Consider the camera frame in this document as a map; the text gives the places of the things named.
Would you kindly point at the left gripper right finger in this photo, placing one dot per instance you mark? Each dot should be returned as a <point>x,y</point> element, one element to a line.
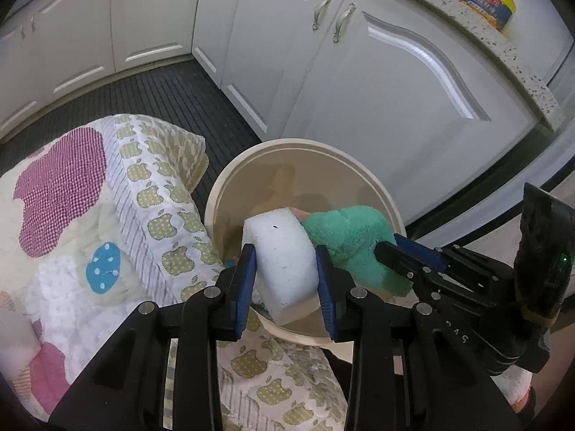
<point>413,369</point>

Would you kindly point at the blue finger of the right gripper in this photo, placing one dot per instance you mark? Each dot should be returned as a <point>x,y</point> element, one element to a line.
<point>429,257</point>
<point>389,255</point>

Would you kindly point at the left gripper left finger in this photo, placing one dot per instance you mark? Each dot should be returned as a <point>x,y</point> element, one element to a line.
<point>123,387</point>

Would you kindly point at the green fluffy cloth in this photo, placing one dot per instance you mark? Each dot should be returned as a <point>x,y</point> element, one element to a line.
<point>350,235</point>

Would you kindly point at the white foam sponge block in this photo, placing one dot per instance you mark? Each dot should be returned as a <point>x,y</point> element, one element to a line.
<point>286,268</point>

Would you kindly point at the patterned quilt table cover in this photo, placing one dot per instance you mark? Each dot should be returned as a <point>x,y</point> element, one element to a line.
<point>101,219</point>

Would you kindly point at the black floor mat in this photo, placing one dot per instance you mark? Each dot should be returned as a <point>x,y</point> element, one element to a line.
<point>182,94</point>

